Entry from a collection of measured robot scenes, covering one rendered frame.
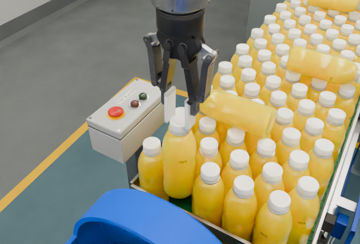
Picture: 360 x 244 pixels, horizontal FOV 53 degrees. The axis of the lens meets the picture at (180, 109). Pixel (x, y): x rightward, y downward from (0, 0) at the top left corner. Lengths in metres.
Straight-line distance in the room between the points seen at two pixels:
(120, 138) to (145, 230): 0.37
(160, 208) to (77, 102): 2.33
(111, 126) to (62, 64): 2.48
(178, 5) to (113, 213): 0.30
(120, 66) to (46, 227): 1.57
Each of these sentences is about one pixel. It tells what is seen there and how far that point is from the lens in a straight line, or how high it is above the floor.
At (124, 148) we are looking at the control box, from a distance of 0.85.
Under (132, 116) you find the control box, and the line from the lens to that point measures 0.85.
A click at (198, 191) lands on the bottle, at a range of 0.75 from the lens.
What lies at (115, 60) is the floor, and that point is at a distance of 3.24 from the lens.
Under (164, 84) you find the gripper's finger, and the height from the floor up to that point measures 1.27.
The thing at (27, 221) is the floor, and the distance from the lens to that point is 2.14.
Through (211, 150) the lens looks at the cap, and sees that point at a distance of 0.77.
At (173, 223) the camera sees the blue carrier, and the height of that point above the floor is 1.23.
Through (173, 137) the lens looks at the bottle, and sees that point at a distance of 0.70.
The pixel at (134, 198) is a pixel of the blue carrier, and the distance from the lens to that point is 0.52.
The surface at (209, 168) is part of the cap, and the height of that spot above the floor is 1.10.
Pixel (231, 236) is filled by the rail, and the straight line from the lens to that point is 0.79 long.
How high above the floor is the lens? 1.64
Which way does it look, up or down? 39 degrees down
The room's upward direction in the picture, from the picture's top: straight up
